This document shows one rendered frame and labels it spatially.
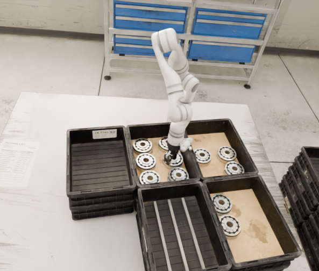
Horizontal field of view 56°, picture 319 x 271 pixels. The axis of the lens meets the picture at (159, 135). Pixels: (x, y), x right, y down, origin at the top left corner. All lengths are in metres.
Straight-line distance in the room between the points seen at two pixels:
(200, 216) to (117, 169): 0.47
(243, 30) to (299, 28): 1.41
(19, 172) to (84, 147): 0.37
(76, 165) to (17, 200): 0.33
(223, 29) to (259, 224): 2.28
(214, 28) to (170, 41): 2.03
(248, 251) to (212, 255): 0.16
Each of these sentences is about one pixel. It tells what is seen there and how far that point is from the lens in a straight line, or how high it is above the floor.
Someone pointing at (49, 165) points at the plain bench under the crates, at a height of 0.70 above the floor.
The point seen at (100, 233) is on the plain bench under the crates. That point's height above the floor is 0.70.
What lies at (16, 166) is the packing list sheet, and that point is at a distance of 1.78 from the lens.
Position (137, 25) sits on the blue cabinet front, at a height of 0.66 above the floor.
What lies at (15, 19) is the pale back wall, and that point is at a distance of 4.44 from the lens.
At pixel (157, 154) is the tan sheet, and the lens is 1.60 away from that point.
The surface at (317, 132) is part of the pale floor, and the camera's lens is 3.56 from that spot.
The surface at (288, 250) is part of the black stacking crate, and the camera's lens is 1.44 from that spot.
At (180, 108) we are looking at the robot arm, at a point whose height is 1.23.
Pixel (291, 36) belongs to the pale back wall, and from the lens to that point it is 4.67.
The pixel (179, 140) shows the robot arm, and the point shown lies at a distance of 1.37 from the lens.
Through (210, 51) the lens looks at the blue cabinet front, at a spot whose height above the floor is 0.43.
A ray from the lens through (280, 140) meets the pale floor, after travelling 3.23.
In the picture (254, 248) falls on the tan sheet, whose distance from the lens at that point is 1.43.
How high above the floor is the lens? 2.03
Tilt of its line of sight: 45 degrees down
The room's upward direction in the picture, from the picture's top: 8 degrees clockwise
